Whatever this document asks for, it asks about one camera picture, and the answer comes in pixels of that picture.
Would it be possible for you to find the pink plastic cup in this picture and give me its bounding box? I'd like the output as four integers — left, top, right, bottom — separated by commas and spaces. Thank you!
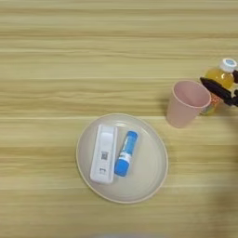
165, 79, 213, 129

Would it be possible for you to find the blue glue stick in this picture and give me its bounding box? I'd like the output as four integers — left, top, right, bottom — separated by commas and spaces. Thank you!
113, 130, 139, 178

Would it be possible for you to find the round beige plate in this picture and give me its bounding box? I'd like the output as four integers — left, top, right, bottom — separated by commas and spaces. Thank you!
75, 112, 169, 205

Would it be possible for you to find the white rectangular device box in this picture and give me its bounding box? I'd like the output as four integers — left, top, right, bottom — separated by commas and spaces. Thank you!
89, 124, 119, 185

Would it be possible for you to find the orange juice bottle white cap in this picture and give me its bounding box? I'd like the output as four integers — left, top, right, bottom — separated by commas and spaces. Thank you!
200, 58, 238, 116

